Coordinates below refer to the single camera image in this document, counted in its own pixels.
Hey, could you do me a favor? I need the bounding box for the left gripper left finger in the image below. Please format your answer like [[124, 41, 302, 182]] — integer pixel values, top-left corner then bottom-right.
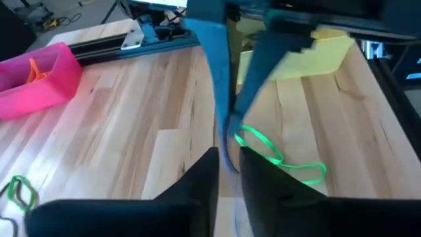
[[25, 147, 220, 237]]

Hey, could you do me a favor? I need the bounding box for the yellow plastic basket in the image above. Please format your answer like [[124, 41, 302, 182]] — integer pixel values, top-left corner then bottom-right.
[[236, 28, 356, 86]]

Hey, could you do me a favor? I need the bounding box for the black floor cable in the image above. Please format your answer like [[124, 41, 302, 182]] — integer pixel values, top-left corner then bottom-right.
[[57, 12, 83, 28]]

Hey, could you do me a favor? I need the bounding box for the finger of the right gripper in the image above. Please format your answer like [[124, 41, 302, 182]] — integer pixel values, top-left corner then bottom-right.
[[183, 18, 232, 132], [230, 30, 317, 133]]

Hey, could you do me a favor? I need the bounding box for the orange rubber band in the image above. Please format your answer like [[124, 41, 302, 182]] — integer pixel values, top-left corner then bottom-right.
[[26, 58, 51, 84]]

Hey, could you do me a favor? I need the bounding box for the green rubber band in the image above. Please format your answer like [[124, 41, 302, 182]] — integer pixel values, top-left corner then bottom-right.
[[6, 175, 39, 212], [234, 124, 328, 186]]

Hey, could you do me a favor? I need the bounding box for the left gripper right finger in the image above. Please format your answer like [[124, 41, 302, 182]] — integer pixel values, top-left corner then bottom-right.
[[239, 147, 421, 237]]

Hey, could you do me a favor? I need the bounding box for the pink plastic basket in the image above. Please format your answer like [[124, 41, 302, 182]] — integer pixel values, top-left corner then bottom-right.
[[0, 41, 84, 121]]

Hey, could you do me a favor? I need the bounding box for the dark purple rubber band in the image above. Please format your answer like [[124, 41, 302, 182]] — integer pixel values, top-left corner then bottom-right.
[[222, 120, 239, 174], [0, 215, 19, 237]]

